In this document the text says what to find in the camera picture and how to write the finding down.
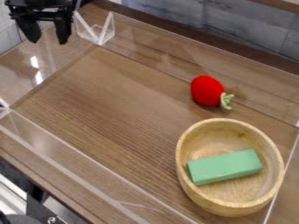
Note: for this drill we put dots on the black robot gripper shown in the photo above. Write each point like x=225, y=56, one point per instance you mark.
x=26, y=12

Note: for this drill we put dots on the red knitted strawberry toy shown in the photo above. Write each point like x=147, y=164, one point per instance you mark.
x=209, y=93

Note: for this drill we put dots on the wooden bowl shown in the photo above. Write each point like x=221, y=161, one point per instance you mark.
x=241, y=196

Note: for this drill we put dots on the green rectangular block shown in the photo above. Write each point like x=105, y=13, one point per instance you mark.
x=223, y=167

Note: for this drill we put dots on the clear acrylic tray enclosure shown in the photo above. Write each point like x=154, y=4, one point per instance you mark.
x=98, y=111

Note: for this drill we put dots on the black metal bracket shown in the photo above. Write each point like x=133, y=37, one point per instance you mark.
x=38, y=211

